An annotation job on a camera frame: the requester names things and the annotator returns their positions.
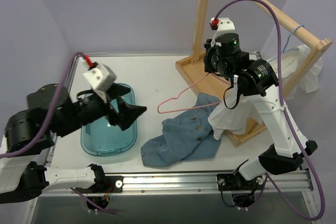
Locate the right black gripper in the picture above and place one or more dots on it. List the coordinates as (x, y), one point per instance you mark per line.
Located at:
(209, 59)

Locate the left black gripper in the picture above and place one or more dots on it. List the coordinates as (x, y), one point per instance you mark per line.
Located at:
(113, 109)

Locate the blue denim skirt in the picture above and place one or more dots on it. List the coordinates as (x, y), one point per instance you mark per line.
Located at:
(186, 137)

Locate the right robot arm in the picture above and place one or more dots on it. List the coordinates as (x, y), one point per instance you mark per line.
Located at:
(257, 86)

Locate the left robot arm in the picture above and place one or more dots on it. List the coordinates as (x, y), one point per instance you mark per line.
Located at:
(52, 112)

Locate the teal plastic tray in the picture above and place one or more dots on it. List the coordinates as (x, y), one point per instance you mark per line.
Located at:
(100, 138)

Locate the white garment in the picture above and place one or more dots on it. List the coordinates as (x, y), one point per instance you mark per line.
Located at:
(224, 118)

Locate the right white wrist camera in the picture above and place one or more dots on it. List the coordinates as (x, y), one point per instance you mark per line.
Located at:
(221, 26)

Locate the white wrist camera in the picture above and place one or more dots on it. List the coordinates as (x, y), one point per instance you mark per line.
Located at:
(100, 78)
(221, 26)

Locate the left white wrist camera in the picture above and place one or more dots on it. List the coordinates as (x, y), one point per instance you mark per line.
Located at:
(100, 78)

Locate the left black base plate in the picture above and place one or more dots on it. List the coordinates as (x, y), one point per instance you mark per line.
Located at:
(110, 184)

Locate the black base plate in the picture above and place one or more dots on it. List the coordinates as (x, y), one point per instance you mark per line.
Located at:
(110, 184)
(230, 181)

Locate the blue wire hanger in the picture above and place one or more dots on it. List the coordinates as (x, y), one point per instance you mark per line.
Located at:
(289, 36)

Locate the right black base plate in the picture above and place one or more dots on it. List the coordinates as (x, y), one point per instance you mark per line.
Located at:
(230, 181)

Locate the aluminium front rail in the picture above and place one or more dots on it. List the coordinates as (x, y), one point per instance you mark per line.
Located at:
(205, 183)

